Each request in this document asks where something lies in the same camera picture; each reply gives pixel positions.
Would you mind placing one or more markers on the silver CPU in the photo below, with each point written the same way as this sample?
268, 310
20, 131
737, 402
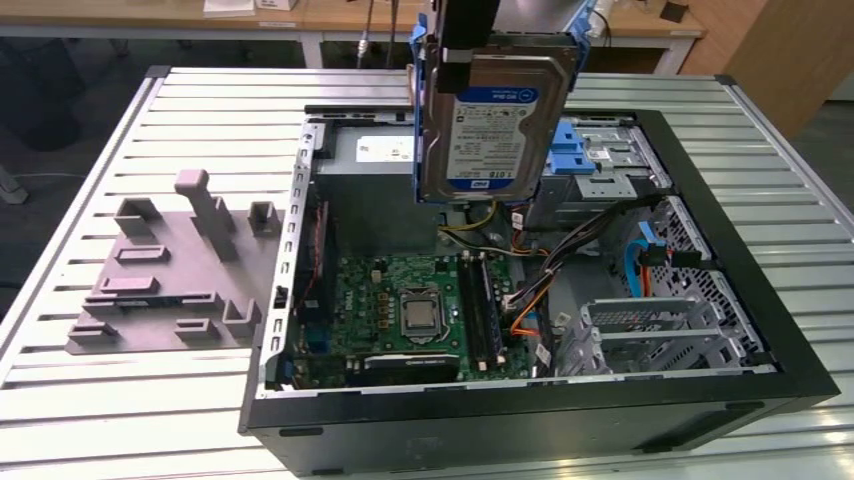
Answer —
419, 314

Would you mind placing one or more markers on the wooden workbench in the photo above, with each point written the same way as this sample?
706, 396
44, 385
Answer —
301, 22

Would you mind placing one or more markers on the green motherboard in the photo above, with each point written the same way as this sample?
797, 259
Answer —
374, 280

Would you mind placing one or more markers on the brown wooden cabinet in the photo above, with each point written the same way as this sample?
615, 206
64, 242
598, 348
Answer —
788, 50

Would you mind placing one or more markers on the black RAM slot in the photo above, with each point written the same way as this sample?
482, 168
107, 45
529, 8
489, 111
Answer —
473, 310

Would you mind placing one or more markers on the metal optical drive cage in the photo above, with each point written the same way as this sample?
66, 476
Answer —
614, 192

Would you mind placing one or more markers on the grey power supply unit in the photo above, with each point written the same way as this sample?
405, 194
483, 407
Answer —
361, 210

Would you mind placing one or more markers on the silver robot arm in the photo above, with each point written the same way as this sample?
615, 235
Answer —
534, 17

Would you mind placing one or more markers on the black graphics card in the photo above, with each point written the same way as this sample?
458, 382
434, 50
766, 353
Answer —
407, 367

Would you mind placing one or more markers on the small white box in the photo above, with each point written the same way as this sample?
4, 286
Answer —
276, 4

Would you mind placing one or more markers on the white metal stand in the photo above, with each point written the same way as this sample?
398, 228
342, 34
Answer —
14, 192

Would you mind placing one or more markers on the hard disk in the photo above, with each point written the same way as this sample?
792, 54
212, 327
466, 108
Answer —
494, 140

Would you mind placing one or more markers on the black open PC case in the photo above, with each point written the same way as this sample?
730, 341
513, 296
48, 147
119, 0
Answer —
467, 440

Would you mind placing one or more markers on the blue plastic drive latch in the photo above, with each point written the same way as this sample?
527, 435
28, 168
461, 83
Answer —
574, 160

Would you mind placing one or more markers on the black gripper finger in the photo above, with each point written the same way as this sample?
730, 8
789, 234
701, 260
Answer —
467, 25

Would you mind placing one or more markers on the clear plastic bag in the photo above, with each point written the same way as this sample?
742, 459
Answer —
601, 20

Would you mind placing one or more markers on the small black box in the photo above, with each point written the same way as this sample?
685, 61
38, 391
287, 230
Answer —
675, 11

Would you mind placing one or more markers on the installed RAM stick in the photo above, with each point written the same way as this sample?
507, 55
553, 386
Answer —
493, 310

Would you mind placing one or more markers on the grey parts rack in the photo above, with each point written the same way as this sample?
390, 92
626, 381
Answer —
174, 260

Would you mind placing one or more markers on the CPU socket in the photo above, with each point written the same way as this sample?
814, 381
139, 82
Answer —
421, 334

